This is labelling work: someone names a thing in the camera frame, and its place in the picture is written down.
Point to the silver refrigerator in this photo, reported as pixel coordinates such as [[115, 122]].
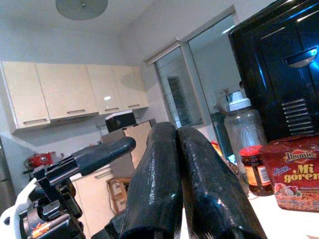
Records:
[[5, 179]]

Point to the colourful snack packet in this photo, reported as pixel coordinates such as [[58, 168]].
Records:
[[216, 147]]

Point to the wooden stool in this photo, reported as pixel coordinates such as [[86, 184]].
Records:
[[119, 194]]

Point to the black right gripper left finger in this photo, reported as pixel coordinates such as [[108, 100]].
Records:
[[153, 179]]

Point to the red mi goreng noodle pack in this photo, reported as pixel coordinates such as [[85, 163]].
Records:
[[296, 174]]

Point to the beige tall cabinet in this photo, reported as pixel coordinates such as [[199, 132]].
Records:
[[137, 139]]

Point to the glass sliding door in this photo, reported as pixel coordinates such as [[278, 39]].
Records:
[[179, 89]]

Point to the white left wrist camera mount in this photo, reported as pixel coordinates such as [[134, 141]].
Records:
[[11, 216]]

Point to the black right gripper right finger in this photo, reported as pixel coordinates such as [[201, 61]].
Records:
[[211, 189]]

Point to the black microwave oven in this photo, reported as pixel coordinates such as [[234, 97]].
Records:
[[120, 121]]

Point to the large glossy black appliance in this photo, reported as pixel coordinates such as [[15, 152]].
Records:
[[279, 74]]

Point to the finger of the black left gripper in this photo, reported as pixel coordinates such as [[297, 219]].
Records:
[[104, 154]]

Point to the clear bottle with white cap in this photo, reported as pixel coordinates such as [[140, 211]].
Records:
[[245, 127]]

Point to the white roller blind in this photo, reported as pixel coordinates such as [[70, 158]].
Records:
[[163, 53]]

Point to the white lower kitchen cabinet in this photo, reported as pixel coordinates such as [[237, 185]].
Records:
[[97, 199]]

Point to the cream wall cabinet door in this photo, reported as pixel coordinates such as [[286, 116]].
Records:
[[130, 87], [106, 87], [25, 94], [67, 89]]

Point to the red-lidded sauce jar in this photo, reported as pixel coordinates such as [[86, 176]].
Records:
[[256, 171]]

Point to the round grey ceiling lamp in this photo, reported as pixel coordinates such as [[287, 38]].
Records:
[[81, 8]]

